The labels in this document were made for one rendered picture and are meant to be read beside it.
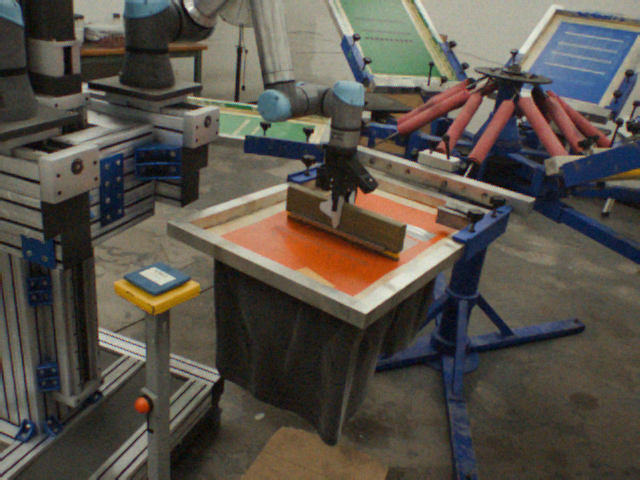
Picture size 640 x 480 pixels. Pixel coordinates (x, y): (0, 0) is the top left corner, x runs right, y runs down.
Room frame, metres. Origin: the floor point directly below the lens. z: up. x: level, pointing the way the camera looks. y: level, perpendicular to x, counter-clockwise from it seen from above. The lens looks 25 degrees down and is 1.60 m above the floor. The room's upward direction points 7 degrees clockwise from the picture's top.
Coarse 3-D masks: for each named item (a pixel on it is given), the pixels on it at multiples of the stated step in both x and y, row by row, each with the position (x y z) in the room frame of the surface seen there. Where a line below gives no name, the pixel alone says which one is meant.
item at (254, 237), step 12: (360, 192) 1.82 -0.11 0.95; (360, 204) 1.71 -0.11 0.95; (372, 204) 1.73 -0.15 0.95; (384, 204) 1.74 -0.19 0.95; (396, 204) 1.75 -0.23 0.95; (276, 216) 1.54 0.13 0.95; (240, 228) 1.43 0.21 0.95; (252, 228) 1.44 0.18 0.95; (264, 228) 1.45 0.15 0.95; (228, 240) 1.35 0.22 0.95; (240, 240) 1.36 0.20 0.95; (252, 240) 1.37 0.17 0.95; (264, 240) 1.38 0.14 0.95; (276, 240) 1.38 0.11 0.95; (264, 252) 1.31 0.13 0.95; (276, 252) 1.32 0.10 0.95; (288, 252) 1.32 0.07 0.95; (300, 252) 1.33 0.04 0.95
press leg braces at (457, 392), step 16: (432, 304) 2.33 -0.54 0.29; (448, 304) 2.33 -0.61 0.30; (464, 304) 2.29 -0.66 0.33; (480, 304) 2.42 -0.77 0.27; (464, 320) 2.24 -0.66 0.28; (496, 320) 2.47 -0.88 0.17; (464, 336) 2.19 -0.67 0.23; (512, 336) 2.52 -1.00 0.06; (464, 352) 2.14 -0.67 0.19; (448, 384) 2.08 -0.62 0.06; (464, 400) 1.98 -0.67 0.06
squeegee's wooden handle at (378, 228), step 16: (288, 192) 1.53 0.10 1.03; (304, 192) 1.50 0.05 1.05; (288, 208) 1.53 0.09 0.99; (304, 208) 1.50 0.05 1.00; (352, 208) 1.42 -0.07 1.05; (352, 224) 1.41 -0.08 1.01; (368, 224) 1.38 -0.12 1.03; (384, 224) 1.36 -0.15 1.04; (400, 224) 1.35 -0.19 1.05; (384, 240) 1.36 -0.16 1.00; (400, 240) 1.34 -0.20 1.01
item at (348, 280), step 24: (408, 216) 1.66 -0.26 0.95; (432, 216) 1.69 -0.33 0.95; (408, 240) 1.48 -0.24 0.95; (432, 240) 1.50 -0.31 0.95; (288, 264) 1.26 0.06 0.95; (312, 264) 1.27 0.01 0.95; (336, 264) 1.29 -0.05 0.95; (384, 264) 1.32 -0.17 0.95; (336, 288) 1.17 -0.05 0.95; (360, 288) 1.18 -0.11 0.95
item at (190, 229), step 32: (416, 192) 1.80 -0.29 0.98; (192, 224) 1.35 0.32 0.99; (224, 256) 1.23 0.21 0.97; (256, 256) 1.21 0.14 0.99; (448, 256) 1.34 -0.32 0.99; (288, 288) 1.12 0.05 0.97; (320, 288) 1.10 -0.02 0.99; (384, 288) 1.13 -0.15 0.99; (416, 288) 1.20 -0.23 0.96; (352, 320) 1.03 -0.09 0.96
